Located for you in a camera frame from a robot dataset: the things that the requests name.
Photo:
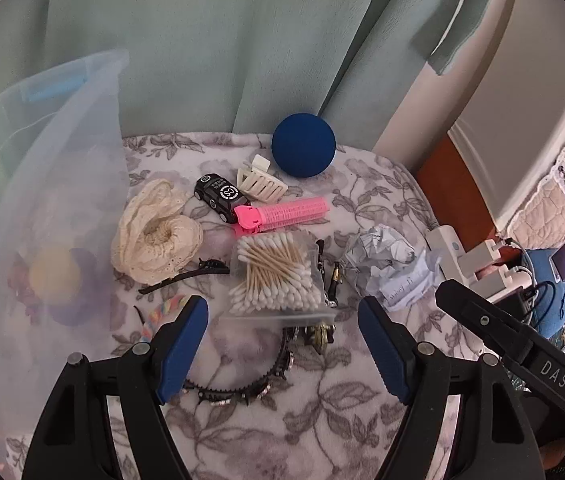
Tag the cream hair claw clip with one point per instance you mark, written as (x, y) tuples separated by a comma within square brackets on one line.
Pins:
[(260, 185)]

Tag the black power adapter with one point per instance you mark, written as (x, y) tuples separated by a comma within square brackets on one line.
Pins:
[(517, 302)]

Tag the crumpled white paper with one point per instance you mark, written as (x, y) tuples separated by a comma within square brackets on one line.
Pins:
[(387, 265)]

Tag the white power strip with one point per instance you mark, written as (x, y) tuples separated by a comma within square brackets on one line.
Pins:
[(442, 247)]

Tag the black gold hairpin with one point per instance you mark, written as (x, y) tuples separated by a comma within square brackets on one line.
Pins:
[(335, 280)]

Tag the quilted lace-trimmed cover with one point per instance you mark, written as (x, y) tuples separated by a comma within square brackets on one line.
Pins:
[(562, 195)]

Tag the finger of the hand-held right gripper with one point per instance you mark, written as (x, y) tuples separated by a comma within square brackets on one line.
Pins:
[(502, 335)]

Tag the clear plastic storage container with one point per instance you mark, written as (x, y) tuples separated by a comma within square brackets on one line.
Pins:
[(62, 170)]

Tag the pink hair roller clip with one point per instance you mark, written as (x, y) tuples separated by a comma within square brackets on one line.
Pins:
[(282, 212)]

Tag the blue pillow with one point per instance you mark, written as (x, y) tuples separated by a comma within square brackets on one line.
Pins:
[(555, 305)]

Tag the teal patterned cloth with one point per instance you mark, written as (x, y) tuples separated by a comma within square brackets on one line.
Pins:
[(562, 336)]

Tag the white charger plug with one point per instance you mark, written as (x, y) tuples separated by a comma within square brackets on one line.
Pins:
[(480, 257), (500, 280)]

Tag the bag of cotton swabs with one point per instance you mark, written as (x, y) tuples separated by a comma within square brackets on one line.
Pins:
[(277, 270)]

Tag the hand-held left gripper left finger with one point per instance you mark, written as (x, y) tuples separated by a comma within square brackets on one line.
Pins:
[(182, 350)]

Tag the yellow ball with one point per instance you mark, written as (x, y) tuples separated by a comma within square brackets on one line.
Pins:
[(55, 275)]

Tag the pale green curtain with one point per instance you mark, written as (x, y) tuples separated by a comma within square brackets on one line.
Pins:
[(237, 35)]

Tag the blue foam ball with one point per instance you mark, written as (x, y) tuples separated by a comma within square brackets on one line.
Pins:
[(304, 145)]

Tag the white furniture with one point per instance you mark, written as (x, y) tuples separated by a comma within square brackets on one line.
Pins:
[(522, 110)]

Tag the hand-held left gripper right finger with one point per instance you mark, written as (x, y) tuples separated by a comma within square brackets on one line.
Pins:
[(385, 355)]

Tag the grey floral blanket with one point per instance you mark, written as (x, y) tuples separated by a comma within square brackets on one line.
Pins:
[(322, 410)]

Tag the black duckbill hair clip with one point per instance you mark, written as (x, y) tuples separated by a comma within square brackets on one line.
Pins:
[(182, 276)]

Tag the gold ornament hair clip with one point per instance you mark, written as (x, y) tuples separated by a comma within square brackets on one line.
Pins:
[(318, 336)]

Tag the black studded headband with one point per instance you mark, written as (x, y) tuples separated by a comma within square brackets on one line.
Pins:
[(242, 394)]

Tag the cream lace scrunchie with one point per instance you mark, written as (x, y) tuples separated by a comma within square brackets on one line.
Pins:
[(137, 230)]

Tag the black toy car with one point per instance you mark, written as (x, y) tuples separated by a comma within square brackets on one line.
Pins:
[(220, 195)]

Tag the brown wooden panel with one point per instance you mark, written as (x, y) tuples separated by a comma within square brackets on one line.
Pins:
[(457, 185)]

